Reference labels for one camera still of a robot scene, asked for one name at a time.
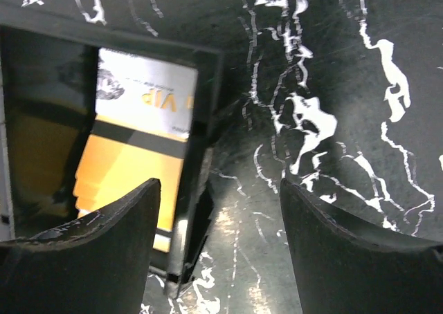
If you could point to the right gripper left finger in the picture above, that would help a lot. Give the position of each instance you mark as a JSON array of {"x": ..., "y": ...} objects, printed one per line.
[{"x": 95, "y": 264}]

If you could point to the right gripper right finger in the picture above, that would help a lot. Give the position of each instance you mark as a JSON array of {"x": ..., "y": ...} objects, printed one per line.
[{"x": 344, "y": 264}]

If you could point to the black card tray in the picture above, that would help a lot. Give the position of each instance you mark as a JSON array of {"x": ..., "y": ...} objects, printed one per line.
[{"x": 52, "y": 59}]

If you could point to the gold cards stack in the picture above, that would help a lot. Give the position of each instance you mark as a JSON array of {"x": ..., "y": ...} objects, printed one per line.
[{"x": 65, "y": 163}]

